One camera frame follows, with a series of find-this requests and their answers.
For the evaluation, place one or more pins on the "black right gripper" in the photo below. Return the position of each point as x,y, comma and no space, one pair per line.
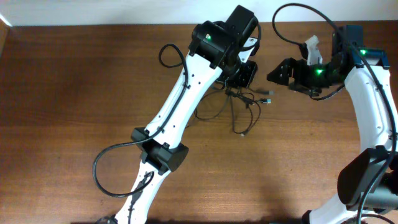
300,66

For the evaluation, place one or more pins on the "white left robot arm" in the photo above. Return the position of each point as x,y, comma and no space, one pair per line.
218,52

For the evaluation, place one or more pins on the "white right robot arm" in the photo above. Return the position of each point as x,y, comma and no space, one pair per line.
367,186

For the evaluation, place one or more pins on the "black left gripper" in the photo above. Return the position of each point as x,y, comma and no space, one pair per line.
244,75

